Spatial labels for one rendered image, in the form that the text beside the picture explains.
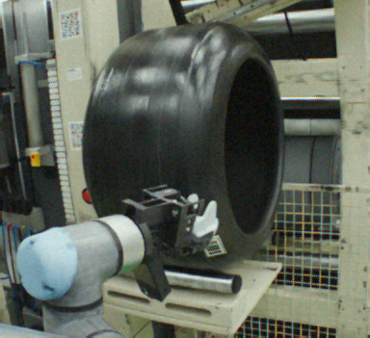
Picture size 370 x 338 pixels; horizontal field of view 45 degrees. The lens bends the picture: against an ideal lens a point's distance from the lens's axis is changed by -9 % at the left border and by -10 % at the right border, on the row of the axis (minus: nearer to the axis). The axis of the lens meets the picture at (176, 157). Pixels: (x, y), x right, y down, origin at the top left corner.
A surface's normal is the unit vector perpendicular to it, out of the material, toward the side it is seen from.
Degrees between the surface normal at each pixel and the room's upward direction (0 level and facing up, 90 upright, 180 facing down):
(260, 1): 90
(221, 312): 90
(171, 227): 83
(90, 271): 92
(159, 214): 102
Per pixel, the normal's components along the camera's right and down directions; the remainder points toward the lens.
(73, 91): -0.48, 0.22
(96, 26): 0.87, 0.02
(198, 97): 0.25, -0.22
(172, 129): -0.23, -0.08
